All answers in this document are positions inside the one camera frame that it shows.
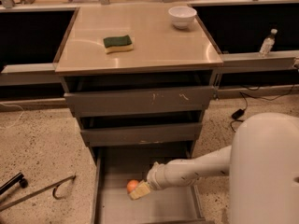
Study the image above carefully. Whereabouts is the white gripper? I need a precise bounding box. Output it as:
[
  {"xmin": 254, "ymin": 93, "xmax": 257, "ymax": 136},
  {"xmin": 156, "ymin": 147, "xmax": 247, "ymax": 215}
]
[{"xmin": 129, "ymin": 162, "xmax": 174, "ymax": 200}]

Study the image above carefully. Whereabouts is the orange fruit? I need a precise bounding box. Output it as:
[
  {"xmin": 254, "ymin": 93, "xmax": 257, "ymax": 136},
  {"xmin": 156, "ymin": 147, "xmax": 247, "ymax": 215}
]
[{"xmin": 126, "ymin": 180, "xmax": 139, "ymax": 193}]

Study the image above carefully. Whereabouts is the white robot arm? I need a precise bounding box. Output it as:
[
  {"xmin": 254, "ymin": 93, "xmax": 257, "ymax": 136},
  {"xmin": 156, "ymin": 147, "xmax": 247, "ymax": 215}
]
[{"xmin": 127, "ymin": 113, "xmax": 299, "ymax": 224}]

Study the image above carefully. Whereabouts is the grey open bottom drawer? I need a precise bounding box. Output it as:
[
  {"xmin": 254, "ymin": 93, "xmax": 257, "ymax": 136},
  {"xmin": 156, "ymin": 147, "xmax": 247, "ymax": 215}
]
[{"xmin": 91, "ymin": 143, "xmax": 214, "ymax": 224}]

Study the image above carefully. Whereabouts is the grey middle drawer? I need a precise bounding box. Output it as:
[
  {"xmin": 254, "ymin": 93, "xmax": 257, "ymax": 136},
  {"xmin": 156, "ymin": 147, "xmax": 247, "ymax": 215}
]
[{"xmin": 81, "ymin": 123, "xmax": 202, "ymax": 147}]

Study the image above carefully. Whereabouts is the grey top drawer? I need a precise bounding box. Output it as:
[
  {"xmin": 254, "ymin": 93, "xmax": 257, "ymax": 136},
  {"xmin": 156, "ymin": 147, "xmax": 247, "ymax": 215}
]
[{"xmin": 64, "ymin": 86, "xmax": 214, "ymax": 117}]

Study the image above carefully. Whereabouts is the grey drawer cabinet with counter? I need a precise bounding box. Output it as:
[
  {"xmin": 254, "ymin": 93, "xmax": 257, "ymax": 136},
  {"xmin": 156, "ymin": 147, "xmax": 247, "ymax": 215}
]
[{"xmin": 52, "ymin": 3, "xmax": 224, "ymax": 157}]

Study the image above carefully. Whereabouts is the metal rod with hook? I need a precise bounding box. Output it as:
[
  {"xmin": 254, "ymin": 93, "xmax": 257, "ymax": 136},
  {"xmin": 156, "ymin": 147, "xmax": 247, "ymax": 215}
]
[{"xmin": 0, "ymin": 175, "xmax": 76, "ymax": 212}]

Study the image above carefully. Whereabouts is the black caster leg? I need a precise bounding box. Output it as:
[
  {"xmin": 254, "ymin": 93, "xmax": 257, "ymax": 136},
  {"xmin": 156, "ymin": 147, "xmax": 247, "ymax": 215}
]
[{"xmin": 0, "ymin": 173, "xmax": 28, "ymax": 195}]

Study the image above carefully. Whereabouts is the green yellow sponge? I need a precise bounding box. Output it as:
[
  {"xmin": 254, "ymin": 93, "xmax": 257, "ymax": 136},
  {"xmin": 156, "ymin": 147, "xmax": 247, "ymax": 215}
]
[{"xmin": 103, "ymin": 35, "xmax": 134, "ymax": 54}]

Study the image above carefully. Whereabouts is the white bowl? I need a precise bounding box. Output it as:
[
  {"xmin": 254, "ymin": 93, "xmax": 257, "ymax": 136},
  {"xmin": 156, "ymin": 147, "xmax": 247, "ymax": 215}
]
[{"xmin": 168, "ymin": 6, "xmax": 197, "ymax": 29}]

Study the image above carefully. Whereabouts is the clear plastic water bottle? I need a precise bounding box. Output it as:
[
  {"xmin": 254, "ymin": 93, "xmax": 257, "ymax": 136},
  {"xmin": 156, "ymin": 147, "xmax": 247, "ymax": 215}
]
[{"xmin": 259, "ymin": 29, "xmax": 278, "ymax": 56}]

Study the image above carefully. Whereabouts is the black power adapter with cable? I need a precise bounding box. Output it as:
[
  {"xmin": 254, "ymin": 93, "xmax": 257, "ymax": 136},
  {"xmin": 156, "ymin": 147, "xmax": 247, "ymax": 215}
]
[{"xmin": 230, "ymin": 85, "xmax": 295, "ymax": 133}]

